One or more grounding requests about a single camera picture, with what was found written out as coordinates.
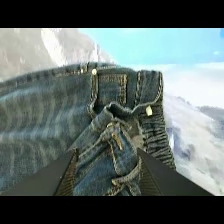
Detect blue jeans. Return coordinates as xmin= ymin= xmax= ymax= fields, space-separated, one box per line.
xmin=0 ymin=62 xmax=177 ymax=197

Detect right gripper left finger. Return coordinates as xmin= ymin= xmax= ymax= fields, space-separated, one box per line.
xmin=0 ymin=147 xmax=80 ymax=197

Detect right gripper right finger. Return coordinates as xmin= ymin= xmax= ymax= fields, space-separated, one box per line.
xmin=136 ymin=147 xmax=214 ymax=197

